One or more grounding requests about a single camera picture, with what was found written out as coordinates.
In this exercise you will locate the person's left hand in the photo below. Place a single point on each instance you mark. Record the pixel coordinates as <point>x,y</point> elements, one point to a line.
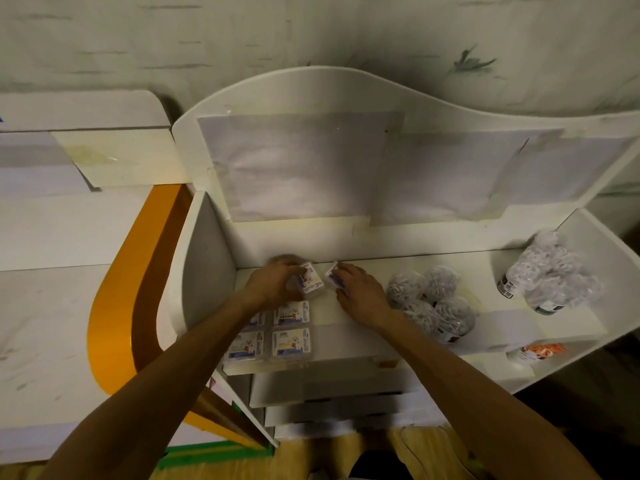
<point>270,287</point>

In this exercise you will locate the person's right hand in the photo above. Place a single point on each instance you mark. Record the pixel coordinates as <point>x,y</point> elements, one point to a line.
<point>362,297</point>

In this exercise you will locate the person's left fingers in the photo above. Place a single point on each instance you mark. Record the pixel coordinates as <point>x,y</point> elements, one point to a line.
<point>292,267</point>

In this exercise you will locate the person's right thumb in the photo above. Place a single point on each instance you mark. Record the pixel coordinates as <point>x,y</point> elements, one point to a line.
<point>337,288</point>

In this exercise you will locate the small white printed packet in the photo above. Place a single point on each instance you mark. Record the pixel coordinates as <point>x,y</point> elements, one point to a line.
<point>332,276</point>
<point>291,342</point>
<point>246,345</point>
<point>292,313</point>
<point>311,279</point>
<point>256,320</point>

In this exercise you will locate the person's left forearm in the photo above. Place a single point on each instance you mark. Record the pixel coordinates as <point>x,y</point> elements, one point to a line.
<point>165,389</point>

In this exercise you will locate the person's right forearm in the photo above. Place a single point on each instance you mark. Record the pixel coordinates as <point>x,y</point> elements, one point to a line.
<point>475,399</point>

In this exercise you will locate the white paper sheet taped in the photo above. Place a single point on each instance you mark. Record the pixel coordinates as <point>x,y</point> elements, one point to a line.
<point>300,164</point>
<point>445,177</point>
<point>565,167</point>

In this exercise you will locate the white wooden shelf unit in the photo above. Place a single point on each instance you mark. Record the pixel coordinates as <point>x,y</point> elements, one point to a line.
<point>450,234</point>

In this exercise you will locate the person's black trousers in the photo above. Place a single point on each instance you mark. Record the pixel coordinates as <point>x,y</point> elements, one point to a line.
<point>380,467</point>

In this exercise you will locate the bubble-wrapped bottle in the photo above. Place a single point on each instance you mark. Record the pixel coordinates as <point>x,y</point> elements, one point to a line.
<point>531,268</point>
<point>562,292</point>

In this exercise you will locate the green floor tape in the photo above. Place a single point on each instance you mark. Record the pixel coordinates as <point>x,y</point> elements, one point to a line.
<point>215,452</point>

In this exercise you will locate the orange and white packet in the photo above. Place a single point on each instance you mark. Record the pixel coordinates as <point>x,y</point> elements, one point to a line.
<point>539,351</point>

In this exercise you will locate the white shelf unit orange edge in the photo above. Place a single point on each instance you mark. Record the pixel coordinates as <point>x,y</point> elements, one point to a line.
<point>65,294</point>

